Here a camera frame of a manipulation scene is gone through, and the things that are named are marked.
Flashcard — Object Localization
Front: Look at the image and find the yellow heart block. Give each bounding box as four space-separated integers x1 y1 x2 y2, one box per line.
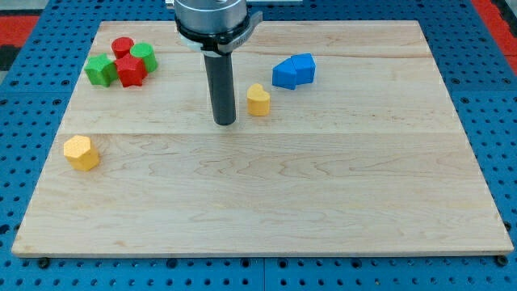
246 83 271 116

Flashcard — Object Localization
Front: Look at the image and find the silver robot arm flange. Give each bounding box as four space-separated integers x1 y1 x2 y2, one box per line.
165 0 263 57

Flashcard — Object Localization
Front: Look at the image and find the blue crescent block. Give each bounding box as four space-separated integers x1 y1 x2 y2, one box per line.
272 58 297 90

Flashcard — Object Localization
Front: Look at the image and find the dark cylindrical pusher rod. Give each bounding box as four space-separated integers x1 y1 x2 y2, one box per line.
204 54 236 125

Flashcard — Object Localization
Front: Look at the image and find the light wooden board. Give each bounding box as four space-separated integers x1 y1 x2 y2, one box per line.
12 20 514 258

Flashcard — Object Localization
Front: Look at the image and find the red star block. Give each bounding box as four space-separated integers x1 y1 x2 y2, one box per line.
115 53 148 87

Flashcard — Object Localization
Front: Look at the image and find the green cylinder block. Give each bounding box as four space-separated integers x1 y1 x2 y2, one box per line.
130 42 158 73

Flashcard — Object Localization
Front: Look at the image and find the red cylinder block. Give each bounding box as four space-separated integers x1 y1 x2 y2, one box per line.
111 36 134 59

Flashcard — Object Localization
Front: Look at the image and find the green star block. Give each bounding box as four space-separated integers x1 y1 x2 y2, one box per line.
84 53 119 87

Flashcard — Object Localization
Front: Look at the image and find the yellow hexagon block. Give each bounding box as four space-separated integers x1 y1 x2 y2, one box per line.
63 135 100 171

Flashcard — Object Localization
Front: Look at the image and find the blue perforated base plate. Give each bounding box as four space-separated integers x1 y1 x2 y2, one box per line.
1 1 516 290

